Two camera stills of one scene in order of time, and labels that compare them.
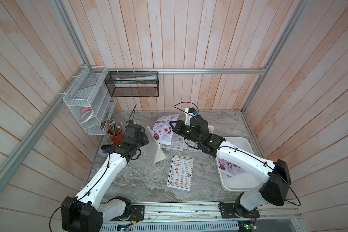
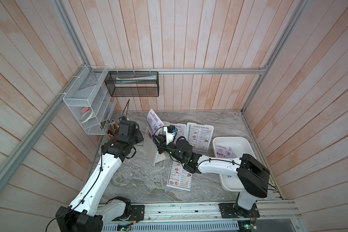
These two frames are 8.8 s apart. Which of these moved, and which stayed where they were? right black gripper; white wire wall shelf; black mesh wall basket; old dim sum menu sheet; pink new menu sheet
Moved: right black gripper; pink new menu sheet
Stayed: black mesh wall basket; old dim sum menu sheet; white wire wall shelf
